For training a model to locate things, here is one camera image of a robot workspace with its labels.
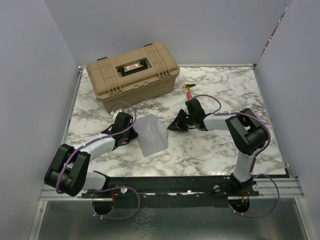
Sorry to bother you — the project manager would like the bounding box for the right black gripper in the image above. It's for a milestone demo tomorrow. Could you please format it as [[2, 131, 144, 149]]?
[[167, 109, 196, 132]]

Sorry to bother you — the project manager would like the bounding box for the grey translucent envelope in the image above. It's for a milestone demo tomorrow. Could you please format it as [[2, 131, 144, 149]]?
[[133, 114, 168, 157]]

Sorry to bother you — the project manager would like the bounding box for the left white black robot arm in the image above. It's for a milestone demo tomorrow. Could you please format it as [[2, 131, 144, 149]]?
[[44, 112, 139, 198]]

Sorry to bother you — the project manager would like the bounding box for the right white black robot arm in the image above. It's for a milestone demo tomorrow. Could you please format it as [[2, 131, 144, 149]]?
[[167, 98, 271, 196]]

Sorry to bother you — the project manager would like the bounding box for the tan plastic toolbox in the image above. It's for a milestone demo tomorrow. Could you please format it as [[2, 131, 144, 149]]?
[[86, 42, 180, 112]]

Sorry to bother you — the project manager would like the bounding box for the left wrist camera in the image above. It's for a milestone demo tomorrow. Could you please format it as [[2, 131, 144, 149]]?
[[109, 108, 124, 119]]

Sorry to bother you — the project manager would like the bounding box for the red handled screwdriver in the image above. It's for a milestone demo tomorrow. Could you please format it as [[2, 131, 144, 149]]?
[[186, 92, 193, 100]]

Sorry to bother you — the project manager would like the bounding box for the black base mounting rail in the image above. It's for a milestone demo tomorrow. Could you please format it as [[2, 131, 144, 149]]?
[[76, 176, 259, 208]]

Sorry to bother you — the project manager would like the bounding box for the aluminium frame rail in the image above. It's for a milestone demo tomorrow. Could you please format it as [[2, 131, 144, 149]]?
[[27, 65, 86, 240]]

